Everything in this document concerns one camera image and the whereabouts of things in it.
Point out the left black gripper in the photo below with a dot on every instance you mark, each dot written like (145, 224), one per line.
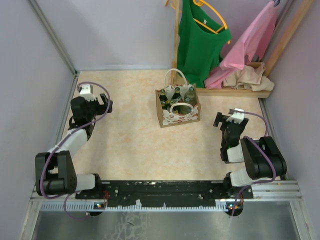
(99, 106)

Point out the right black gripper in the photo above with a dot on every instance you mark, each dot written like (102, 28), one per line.
(225, 122)

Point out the clear glass bottle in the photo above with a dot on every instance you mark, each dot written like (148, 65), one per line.
(185, 108)
(190, 96)

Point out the green bottle yellow label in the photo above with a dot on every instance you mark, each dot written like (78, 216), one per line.
(175, 109)

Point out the green bottle red label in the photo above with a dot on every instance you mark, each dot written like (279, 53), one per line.
(163, 98)

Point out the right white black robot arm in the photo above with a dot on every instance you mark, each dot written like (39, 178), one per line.
(262, 159)

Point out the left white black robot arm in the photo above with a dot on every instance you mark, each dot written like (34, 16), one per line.
(55, 174)

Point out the dark green bottle in bag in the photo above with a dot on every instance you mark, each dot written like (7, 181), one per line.
(177, 95)

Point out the beige crumpled cloth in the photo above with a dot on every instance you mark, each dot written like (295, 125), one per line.
(249, 78)

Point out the wooden clothes rack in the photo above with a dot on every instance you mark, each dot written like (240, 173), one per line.
(291, 27)

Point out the green tank top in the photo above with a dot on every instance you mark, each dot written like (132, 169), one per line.
(200, 43)

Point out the pink shirt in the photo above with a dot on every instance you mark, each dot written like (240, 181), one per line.
(253, 42)

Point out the yellow clothes hanger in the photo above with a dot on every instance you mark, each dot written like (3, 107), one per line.
(211, 12)

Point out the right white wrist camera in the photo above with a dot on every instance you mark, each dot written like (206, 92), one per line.
(237, 115)

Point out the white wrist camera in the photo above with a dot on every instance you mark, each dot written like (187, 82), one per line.
(87, 92)
(237, 115)

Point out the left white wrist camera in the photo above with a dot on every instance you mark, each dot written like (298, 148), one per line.
(87, 92)

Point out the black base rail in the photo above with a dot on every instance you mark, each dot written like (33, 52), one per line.
(158, 193)

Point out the aluminium frame rail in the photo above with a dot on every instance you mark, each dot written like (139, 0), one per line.
(276, 191)

